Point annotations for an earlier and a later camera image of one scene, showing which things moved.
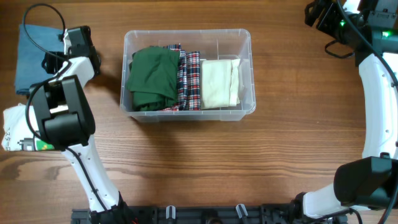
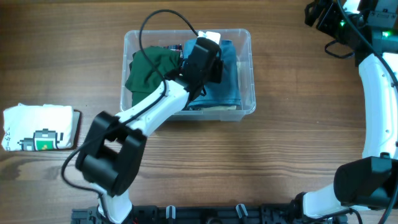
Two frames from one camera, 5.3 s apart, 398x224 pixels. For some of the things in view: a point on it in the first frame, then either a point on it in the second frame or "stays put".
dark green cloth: (152, 81) stays put
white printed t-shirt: (21, 132) stays put
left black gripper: (55, 56) to (219, 75)
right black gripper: (333, 8) stays put
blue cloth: (33, 42) to (222, 94)
